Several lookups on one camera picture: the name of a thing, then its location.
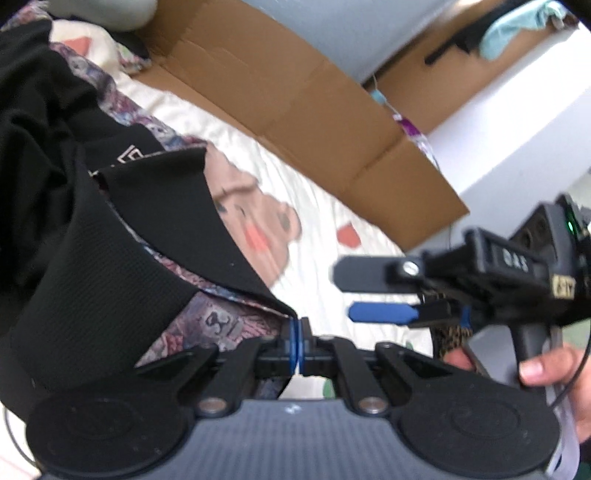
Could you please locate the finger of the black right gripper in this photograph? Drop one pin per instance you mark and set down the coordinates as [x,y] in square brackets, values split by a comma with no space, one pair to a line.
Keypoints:
[378,274]

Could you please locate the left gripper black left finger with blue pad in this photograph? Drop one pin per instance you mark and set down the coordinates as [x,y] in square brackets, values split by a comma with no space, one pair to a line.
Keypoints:
[209,378]

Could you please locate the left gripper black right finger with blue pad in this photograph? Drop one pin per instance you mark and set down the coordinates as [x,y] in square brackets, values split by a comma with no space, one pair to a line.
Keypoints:
[387,380]

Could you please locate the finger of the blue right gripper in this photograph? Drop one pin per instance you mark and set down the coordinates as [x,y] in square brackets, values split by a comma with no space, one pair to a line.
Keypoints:
[400,314]

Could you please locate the black jacket patterned lining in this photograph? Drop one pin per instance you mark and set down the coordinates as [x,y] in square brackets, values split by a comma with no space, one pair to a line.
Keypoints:
[113,251]

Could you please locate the person's right hand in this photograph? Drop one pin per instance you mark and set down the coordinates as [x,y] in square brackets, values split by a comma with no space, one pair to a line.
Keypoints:
[559,366]

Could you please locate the leopard print cloth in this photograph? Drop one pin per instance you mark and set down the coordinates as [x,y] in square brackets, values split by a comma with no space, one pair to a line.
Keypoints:
[448,338]

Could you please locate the cream cartoon bed sheet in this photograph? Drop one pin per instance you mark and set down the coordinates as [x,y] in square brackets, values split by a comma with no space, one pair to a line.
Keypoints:
[290,230]

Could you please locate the brown cardboard sheet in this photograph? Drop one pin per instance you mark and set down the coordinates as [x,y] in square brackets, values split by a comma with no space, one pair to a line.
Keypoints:
[238,63]

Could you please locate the light teal cloth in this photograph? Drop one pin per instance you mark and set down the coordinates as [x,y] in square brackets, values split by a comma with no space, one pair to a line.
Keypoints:
[531,16]

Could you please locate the grey curved pillow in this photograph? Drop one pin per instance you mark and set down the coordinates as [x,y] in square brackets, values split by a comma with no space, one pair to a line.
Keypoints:
[129,15]

